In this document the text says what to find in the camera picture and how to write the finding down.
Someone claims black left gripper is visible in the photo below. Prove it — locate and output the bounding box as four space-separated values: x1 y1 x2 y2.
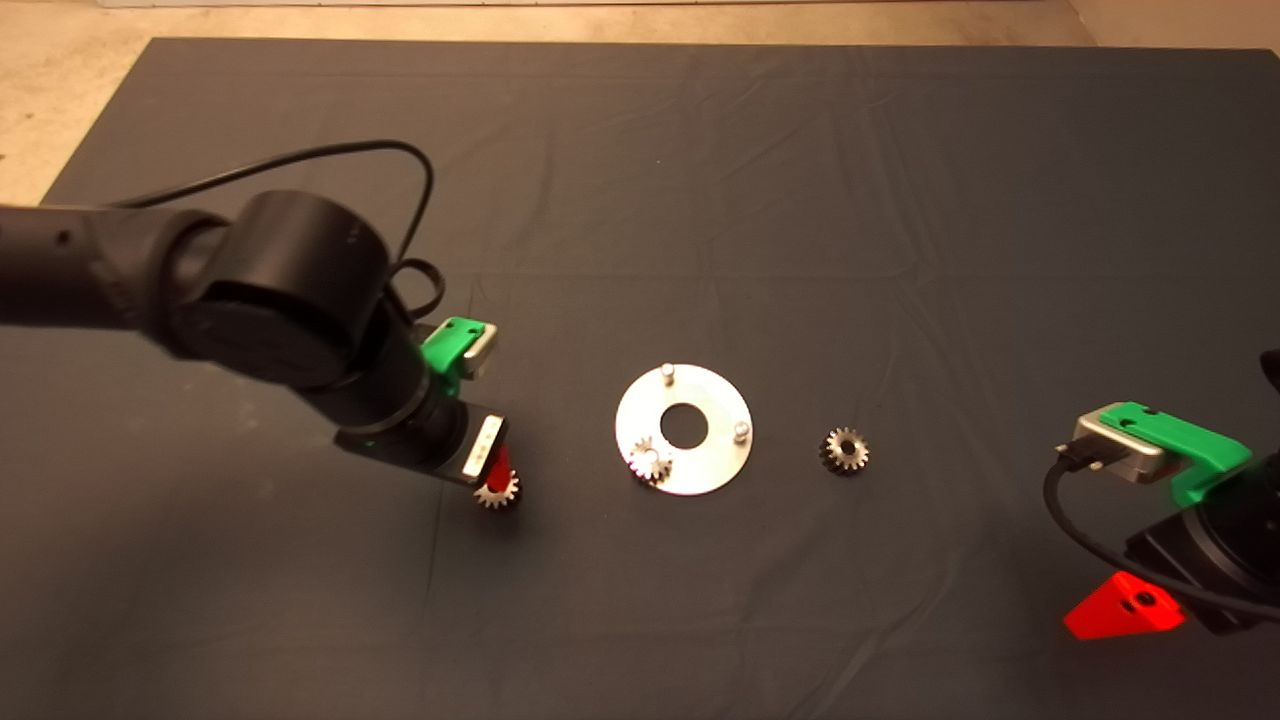
335 395 513 488

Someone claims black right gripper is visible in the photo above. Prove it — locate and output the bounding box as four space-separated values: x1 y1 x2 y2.
1062 452 1280 641

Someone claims small steel planetary gear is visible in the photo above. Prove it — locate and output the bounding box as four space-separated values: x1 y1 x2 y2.
628 437 676 488
473 468 523 511
820 427 870 476

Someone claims round metal carrier plate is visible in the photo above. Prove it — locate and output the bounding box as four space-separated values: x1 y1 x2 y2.
614 363 754 496

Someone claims dark grey table cloth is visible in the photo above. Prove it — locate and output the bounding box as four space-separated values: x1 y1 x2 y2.
0 38 1280 720

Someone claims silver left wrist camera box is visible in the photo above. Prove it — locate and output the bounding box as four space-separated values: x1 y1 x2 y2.
460 322 499 379

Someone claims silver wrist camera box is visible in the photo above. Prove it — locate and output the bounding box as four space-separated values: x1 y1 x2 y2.
460 322 499 379
1055 415 1169 486

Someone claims green left camera mount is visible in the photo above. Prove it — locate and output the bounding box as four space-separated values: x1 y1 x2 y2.
420 317 488 398

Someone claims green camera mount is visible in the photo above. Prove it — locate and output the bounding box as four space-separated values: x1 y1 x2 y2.
1098 401 1253 508
420 317 488 398

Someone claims black right camera cable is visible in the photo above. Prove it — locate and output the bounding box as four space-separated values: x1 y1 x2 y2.
1043 450 1280 626

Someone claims black camera cable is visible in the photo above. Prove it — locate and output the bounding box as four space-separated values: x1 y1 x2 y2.
1043 450 1280 626
105 140 448 323

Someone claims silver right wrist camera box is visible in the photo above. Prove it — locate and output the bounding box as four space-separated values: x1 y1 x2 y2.
1055 415 1169 486

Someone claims green right camera mount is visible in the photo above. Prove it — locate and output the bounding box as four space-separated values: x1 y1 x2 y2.
1098 401 1253 508

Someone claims black left camera cable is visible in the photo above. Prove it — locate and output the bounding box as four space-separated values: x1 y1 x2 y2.
105 140 448 323

